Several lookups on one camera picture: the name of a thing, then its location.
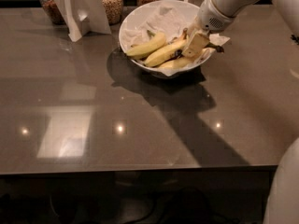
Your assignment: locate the left yellow banana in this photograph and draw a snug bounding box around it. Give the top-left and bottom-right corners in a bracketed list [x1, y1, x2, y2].
[125, 30, 166, 59]

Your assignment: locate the long yellow banana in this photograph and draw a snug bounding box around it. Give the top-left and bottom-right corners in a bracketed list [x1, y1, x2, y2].
[144, 40, 224, 67]

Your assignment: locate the left white folded card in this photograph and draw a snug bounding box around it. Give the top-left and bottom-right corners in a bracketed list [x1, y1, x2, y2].
[54, 0, 111, 42]

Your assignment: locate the middle glass jar of grains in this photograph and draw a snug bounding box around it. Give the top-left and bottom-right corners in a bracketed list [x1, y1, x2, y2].
[102, 0, 123, 25]

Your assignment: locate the left glass jar of nuts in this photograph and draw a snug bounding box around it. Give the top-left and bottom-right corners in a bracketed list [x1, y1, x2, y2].
[39, 0, 64, 25]

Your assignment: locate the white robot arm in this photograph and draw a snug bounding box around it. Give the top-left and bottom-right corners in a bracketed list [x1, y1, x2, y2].
[188, 0, 299, 224]

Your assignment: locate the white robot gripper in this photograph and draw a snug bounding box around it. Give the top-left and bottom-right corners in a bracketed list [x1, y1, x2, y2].
[182, 0, 235, 58]

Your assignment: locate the front yellow banana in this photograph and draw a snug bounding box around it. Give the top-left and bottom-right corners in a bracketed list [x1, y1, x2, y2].
[159, 48, 211, 69]

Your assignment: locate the white ceramic bowl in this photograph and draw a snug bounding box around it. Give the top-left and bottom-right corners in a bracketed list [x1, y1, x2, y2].
[119, 0, 216, 79]

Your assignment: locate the white paper napkin liner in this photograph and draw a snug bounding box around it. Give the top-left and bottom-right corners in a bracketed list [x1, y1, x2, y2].
[119, 0, 229, 78]

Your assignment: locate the back banana stems bunch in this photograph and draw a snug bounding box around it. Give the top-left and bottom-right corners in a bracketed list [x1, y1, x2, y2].
[170, 28, 188, 43]

